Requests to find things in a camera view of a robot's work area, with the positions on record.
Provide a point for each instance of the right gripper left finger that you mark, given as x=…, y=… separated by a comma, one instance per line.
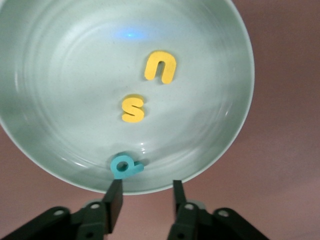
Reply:
x=100, y=220

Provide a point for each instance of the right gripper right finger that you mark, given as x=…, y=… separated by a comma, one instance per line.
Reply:
x=185, y=222

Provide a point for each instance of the teal foam letter b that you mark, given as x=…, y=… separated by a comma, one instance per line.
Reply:
x=136, y=168

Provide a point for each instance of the yellow foam letter s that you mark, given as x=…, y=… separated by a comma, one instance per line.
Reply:
x=133, y=108

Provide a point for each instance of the yellow foam letter u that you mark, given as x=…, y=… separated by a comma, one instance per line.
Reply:
x=160, y=56

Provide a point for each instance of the green plate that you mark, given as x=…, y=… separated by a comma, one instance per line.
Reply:
x=75, y=75

